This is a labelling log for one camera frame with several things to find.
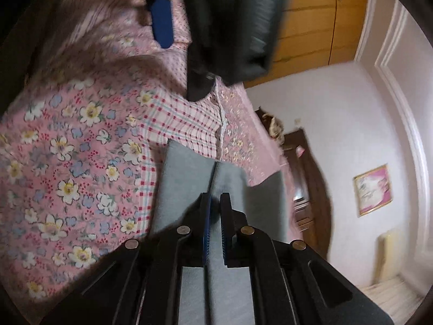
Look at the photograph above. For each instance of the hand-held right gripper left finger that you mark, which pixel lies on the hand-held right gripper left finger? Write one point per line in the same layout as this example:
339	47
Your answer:
205	230

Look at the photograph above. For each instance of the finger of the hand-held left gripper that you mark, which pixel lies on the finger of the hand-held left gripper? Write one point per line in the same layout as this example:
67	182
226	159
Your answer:
162	20

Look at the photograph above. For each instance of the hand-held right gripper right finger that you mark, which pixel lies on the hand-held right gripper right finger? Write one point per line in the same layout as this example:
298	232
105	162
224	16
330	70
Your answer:
225	230

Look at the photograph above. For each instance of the grey pants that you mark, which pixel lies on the grey pants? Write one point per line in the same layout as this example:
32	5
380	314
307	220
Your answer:
186	182

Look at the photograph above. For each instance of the pink bedspread with white trim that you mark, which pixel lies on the pink bedspread with white trim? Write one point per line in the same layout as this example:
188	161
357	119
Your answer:
101	23

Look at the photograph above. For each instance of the orange wooden wardrobe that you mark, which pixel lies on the orange wooden wardrobe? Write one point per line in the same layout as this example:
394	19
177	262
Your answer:
311	23

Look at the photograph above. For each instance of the dark wooden headboard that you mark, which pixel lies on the dark wooden headboard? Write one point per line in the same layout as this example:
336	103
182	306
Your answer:
311	189

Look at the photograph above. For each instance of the pink plaid sheet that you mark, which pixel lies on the pink plaid sheet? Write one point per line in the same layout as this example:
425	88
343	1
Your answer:
182	118

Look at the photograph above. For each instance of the small pink ornament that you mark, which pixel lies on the small pink ornament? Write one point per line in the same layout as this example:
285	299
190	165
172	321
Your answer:
300	151

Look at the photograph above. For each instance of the beige fluffy object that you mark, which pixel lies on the beige fluffy object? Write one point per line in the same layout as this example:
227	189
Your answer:
274	125

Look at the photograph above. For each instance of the pink large-flower quilt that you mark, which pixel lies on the pink large-flower quilt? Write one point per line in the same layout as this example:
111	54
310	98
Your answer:
67	176

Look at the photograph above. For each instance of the gold framed pink picture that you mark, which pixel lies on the gold framed pink picture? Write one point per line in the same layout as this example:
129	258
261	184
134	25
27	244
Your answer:
372	189

